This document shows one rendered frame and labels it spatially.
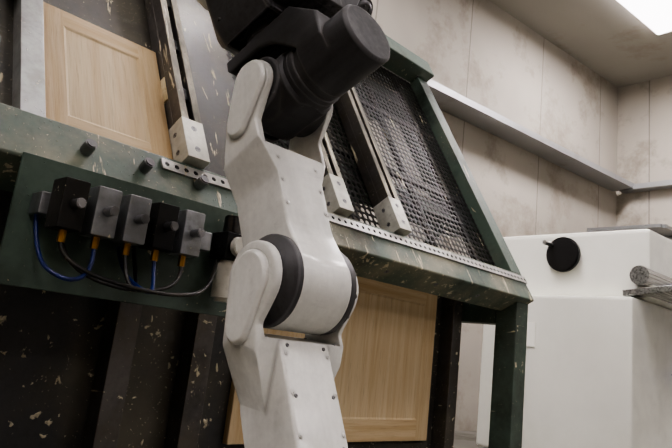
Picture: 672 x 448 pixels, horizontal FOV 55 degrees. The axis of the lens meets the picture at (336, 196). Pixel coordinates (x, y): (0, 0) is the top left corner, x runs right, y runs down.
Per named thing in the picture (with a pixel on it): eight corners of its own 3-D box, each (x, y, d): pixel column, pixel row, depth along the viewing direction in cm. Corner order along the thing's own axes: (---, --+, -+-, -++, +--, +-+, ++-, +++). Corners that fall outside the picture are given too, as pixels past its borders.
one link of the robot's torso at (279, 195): (370, 326, 101) (344, 78, 120) (287, 313, 89) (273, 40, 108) (303, 345, 111) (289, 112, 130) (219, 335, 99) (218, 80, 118)
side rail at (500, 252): (489, 285, 257) (511, 271, 252) (401, 90, 318) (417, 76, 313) (499, 288, 263) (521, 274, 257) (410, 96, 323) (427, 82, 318)
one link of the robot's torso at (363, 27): (401, 73, 107) (379, -2, 116) (349, 42, 99) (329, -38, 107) (289, 155, 123) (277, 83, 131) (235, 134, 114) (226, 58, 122)
